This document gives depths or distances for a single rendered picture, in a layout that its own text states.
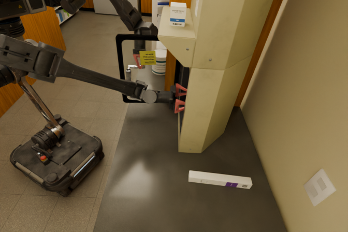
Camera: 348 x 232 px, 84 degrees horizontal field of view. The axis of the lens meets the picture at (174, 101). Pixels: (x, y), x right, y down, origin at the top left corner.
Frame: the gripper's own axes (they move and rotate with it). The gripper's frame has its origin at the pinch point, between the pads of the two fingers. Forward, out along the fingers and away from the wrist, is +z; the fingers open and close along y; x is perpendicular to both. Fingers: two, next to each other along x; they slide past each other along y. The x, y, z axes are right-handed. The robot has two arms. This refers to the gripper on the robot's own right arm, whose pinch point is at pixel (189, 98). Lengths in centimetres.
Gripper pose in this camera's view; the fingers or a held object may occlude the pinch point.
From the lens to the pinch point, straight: 89.0
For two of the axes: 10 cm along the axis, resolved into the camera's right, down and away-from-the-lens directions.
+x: -0.7, 7.6, 6.4
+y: 0.3, -6.4, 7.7
